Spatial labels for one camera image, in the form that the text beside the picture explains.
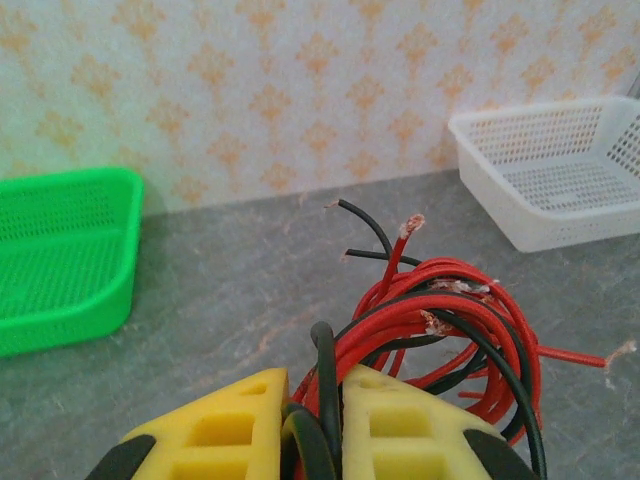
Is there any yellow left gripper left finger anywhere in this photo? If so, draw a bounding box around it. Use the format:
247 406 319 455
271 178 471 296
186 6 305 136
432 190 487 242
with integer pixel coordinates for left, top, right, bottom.
84 367 291 480

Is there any thin red cable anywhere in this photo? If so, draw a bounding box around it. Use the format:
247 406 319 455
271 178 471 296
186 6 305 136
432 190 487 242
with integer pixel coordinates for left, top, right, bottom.
334 307 451 371
374 214 426 301
349 257 544 446
534 339 639 371

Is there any white plastic mesh basket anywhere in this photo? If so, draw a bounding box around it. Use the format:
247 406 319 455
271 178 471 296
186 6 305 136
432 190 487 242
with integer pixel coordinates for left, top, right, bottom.
447 96 640 254

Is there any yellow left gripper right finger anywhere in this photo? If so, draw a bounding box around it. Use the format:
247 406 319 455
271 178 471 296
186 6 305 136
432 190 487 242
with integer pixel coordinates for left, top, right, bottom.
341 363 539 480

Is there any thin black cable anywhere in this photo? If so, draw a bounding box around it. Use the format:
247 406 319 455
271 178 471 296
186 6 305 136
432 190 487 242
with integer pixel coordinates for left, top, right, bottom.
282 321 347 480
344 292 546 480
337 198 396 256
344 248 424 266

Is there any green plastic mesh basket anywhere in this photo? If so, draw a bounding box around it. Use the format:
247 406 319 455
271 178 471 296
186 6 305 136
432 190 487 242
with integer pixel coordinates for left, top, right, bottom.
0 166 145 357

